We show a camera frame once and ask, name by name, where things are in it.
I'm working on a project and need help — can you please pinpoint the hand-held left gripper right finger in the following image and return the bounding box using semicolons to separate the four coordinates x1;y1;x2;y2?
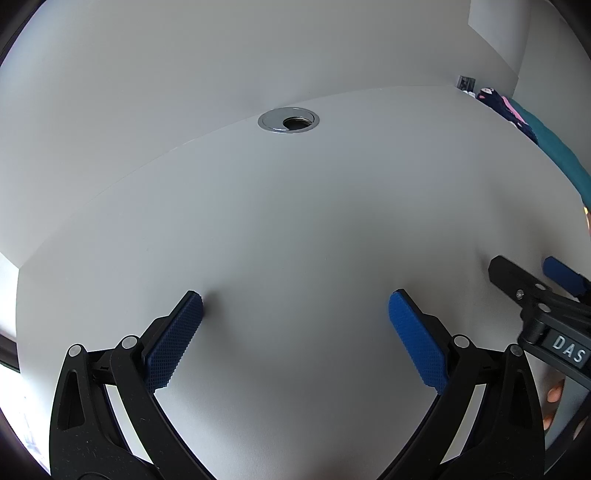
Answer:
379;289;546;480

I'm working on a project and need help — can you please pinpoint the person's right hand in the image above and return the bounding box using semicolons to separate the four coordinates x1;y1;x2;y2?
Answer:
542;379;568;432

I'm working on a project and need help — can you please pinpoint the silver desk cable grommet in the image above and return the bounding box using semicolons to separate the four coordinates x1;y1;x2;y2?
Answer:
257;106;320;134

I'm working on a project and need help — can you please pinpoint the bright pink cloth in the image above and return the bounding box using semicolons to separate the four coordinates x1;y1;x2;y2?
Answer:
501;96;527;125

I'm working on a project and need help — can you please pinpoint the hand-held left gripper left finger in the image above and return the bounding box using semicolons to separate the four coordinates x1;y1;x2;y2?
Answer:
48;290;218;480

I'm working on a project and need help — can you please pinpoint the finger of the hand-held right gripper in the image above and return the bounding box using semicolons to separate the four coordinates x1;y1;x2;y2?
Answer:
488;255;591;343
542;257;591;296

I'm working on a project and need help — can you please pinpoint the navy patterned clothing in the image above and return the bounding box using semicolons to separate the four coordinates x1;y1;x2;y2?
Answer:
475;87;539;144

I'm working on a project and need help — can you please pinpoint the window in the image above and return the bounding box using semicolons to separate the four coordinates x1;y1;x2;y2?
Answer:
0;364;42;462

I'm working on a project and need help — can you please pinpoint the teal pillow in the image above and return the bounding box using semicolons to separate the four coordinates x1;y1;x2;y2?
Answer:
510;99;591;206

